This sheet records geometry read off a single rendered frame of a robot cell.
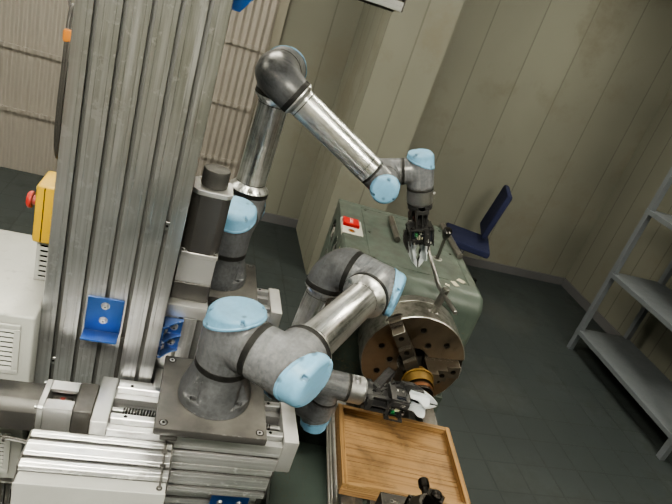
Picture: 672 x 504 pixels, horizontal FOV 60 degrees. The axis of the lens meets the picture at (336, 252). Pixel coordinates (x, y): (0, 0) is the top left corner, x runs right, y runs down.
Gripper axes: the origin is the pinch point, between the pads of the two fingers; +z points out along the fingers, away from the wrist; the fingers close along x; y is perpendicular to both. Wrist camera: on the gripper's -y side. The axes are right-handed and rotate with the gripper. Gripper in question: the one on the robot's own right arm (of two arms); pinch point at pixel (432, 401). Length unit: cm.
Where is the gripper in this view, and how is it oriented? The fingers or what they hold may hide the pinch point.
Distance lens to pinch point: 166.3
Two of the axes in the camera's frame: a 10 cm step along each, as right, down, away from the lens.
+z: 9.5, 2.6, 1.6
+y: 0.3, 4.4, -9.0
